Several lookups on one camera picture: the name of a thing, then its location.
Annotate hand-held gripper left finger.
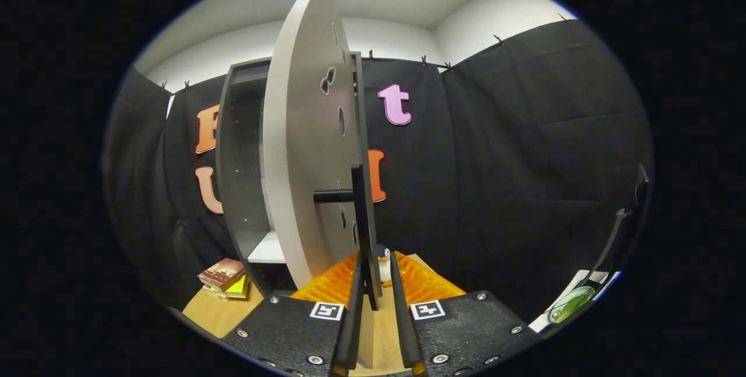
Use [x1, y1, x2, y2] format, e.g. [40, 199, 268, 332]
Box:
[223, 252, 369, 377]

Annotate dark grey shoe cabinet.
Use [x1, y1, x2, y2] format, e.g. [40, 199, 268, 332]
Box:
[216, 51, 369, 299]

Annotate black door handle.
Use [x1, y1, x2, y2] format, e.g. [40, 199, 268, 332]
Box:
[314, 164, 383, 311]

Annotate black backdrop cloth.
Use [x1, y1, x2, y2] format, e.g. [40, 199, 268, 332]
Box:
[102, 19, 653, 325]

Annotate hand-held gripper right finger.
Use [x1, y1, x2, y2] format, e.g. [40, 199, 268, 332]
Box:
[389, 251, 540, 377]

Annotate green oval object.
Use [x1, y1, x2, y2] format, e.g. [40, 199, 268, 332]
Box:
[548, 286, 596, 324]

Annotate yellow cover book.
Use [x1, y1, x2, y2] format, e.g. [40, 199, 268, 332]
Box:
[204, 275, 251, 301]

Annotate brown cover book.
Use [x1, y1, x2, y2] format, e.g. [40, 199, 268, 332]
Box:
[197, 258, 247, 291]

